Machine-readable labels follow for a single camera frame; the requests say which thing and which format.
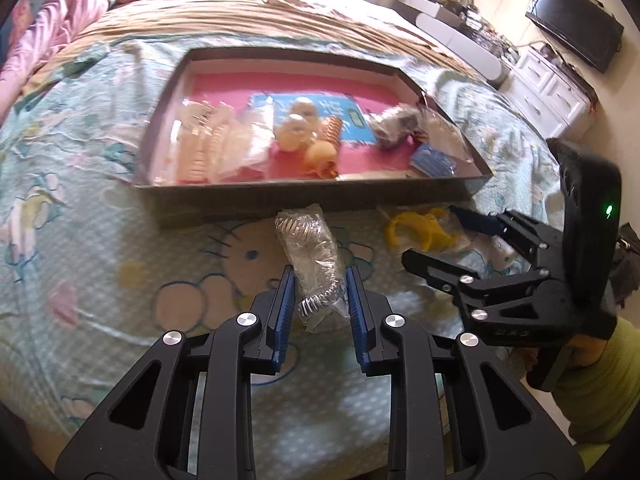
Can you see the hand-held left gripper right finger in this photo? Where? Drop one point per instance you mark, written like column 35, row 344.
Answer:
column 357, row 320

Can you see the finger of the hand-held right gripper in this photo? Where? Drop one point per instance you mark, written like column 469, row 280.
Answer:
column 470, row 217
column 430, row 267

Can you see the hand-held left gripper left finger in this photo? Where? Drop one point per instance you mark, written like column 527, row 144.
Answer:
column 285, row 320

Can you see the yellow hair claw clip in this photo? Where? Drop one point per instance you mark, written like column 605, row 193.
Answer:
column 415, row 232

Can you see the blue plastic box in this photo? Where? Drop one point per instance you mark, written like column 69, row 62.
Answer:
column 434, row 160

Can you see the silver spiral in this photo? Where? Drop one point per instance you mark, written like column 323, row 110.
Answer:
column 312, row 255

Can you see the shallow cardboard box tray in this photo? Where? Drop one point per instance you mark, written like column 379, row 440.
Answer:
column 300, row 195

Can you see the dark hair accessory in bag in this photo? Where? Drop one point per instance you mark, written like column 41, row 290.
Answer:
column 395, row 122

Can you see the white drawer cabinet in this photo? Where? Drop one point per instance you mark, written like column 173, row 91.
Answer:
column 545, row 87

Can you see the clear plastic bag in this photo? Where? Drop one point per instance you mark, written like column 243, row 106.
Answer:
column 250, row 140

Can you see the white grey dresser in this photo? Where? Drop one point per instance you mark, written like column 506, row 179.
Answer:
column 450, row 30

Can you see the cream hair claw clip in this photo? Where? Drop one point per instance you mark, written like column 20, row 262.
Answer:
column 202, row 145

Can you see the cartoon cat bedsheet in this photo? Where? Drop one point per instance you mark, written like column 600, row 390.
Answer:
column 100, row 260

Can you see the clutter on dresser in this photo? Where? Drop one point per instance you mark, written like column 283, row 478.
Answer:
column 470, row 12

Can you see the black flat television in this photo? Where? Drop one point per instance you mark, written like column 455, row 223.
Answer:
column 575, row 22

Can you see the tan blanket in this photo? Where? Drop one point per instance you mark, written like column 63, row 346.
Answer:
column 250, row 20

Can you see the pink quilt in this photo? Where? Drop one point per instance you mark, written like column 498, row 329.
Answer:
column 55, row 25

